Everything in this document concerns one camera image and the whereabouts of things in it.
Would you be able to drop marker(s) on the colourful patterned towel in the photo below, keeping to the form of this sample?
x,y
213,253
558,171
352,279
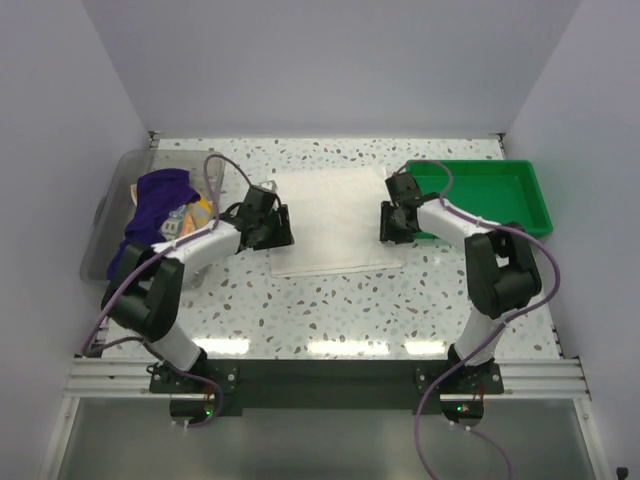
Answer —
x,y
185,220

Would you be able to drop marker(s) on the white towel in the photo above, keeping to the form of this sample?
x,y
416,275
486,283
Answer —
x,y
335,220

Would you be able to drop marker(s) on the green plastic tray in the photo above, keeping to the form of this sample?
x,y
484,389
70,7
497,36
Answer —
x,y
497,190

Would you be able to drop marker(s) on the purple towel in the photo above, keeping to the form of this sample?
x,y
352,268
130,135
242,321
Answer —
x,y
159,193

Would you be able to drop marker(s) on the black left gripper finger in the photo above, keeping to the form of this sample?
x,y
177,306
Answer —
x,y
274,239
279,223

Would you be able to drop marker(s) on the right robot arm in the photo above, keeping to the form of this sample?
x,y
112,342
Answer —
x,y
501,272

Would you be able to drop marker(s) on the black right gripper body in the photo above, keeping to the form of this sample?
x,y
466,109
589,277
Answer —
x,y
402,232

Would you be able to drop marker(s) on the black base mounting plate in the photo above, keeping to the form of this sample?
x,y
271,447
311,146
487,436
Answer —
x,y
227,387

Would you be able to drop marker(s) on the clear grey plastic bin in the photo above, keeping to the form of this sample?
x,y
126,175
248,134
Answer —
x,y
117,206

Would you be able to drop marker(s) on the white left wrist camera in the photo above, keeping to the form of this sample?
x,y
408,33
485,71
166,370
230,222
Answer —
x,y
269,185

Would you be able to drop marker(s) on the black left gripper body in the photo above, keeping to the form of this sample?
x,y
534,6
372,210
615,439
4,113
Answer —
x,y
262,223

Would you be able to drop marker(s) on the aluminium frame rail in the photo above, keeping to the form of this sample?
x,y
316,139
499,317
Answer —
x,y
522,379

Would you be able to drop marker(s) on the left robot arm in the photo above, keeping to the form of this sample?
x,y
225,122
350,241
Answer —
x,y
144,293

